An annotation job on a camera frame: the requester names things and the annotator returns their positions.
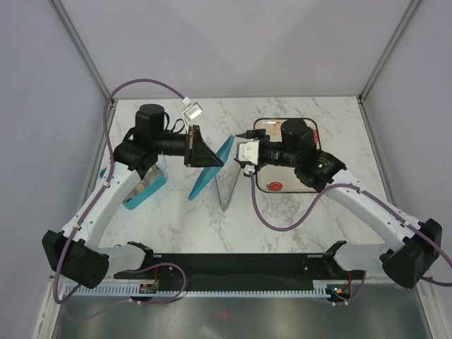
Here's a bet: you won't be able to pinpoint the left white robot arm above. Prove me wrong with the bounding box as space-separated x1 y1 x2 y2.
42 102 224 288

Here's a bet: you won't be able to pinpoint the strawberry pattern tray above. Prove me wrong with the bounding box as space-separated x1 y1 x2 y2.
254 117 321 194

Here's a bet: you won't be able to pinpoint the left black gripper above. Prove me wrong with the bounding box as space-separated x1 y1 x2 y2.
153 125 222 168

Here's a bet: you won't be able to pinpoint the metal serving tongs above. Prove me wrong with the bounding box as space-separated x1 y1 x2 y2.
215 162 241 212

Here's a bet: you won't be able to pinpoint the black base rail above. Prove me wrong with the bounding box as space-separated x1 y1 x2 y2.
114 252 364 292

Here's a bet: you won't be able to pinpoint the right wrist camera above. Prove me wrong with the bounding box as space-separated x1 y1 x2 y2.
236 141 259 165

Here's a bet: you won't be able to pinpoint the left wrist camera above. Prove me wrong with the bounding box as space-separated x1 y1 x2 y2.
182 102 203 125

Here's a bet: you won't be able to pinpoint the teal chocolate box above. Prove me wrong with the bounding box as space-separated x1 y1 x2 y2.
122 165 167 210

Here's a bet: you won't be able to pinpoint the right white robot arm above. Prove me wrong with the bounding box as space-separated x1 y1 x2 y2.
235 118 445 289

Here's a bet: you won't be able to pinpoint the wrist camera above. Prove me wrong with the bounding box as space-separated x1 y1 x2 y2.
236 141 259 165
182 102 203 125

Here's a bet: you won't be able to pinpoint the teal box lid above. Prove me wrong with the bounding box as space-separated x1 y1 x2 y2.
188 135 234 201

